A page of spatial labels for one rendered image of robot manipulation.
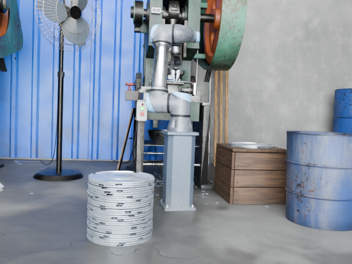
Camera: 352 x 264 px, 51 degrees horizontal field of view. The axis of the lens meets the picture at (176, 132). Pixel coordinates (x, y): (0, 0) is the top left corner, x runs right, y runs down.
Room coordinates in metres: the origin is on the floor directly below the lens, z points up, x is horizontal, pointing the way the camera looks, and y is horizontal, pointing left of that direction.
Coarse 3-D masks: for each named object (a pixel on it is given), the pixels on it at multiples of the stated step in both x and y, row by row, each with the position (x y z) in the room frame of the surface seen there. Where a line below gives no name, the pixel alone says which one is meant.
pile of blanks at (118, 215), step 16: (96, 192) 1.52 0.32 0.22; (112, 192) 1.49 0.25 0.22; (128, 192) 1.50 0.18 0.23; (144, 192) 1.54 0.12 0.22; (96, 208) 1.51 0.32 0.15; (112, 208) 1.52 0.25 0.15; (128, 208) 1.50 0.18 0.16; (144, 208) 1.54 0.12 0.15; (96, 224) 1.52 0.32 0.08; (112, 224) 1.49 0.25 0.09; (128, 224) 1.50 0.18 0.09; (144, 224) 1.55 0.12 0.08; (96, 240) 1.51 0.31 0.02; (112, 240) 1.49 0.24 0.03; (128, 240) 1.50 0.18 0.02; (144, 240) 1.55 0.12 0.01
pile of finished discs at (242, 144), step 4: (232, 144) 2.45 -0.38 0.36; (236, 144) 2.51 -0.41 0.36; (240, 144) 2.52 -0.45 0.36; (244, 144) 2.47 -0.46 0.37; (248, 144) 2.47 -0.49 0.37; (252, 144) 2.48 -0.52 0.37; (256, 144) 2.50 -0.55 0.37; (260, 144) 2.59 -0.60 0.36; (264, 144) 2.59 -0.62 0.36; (268, 144) 2.56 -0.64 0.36; (260, 148) 2.37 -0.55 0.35; (264, 148) 2.37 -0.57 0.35
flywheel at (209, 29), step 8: (208, 0) 3.25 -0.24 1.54; (216, 0) 3.10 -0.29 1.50; (208, 8) 3.29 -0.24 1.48; (216, 8) 3.01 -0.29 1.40; (216, 16) 2.96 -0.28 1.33; (208, 24) 3.33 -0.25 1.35; (216, 24) 2.98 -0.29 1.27; (208, 32) 3.32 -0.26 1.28; (216, 32) 3.05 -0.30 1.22; (208, 40) 3.30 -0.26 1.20; (216, 40) 3.04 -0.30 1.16; (208, 48) 3.25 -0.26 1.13; (208, 56) 3.14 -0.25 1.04
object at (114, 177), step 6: (90, 174) 1.65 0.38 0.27; (102, 174) 1.68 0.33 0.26; (108, 174) 1.69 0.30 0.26; (114, 174) 1.66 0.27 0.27; (120, 174) 1.67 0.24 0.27; (126, 174) 1.67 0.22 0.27; (132, 174) 1.71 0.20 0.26; (138, 174) 1.72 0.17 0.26; (144, 174) 1.73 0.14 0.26; (150, 174) 1.71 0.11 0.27; (96, 180) 1.52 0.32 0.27; (102, 180) 1.55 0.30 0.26; (108, 180) 1.55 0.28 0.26; (114, 180) 1.56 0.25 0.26; (120, 180) 1.56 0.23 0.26; (126, 180) 1.57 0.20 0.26; (132, 180) 1.57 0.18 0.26; (138, 180) 1.58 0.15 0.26; (144, 180) 1.58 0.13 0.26; (150, 180) 1.59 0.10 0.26
